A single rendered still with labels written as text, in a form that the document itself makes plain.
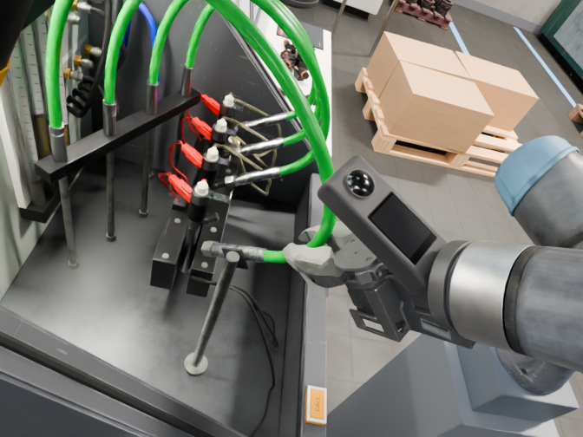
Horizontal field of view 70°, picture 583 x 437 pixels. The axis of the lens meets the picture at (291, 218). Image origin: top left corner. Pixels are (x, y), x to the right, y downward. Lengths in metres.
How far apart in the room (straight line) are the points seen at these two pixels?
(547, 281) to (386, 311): 0.14
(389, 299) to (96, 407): 0.24
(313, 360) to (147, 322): 0.31
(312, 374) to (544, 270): 0.47
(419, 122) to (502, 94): 0.88
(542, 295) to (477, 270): 0.04
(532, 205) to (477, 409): 0.67
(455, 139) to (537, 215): 2.66
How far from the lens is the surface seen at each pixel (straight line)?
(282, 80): 0.37
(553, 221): 0.41
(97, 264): 0.88
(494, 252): 0.32
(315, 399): 0.68
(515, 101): 3.67
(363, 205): 0.33
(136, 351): 0.80
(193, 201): 0.64
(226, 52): 0.85
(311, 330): 0.73
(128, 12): 0.60
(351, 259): 0.38
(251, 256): 0.51
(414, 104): 2.80
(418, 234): 0.35
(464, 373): 1.05
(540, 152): 0.44
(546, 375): 0.98
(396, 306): 0.39
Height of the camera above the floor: 1.56
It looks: 45 degrees down
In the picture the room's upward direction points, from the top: 25 degrees clockwise
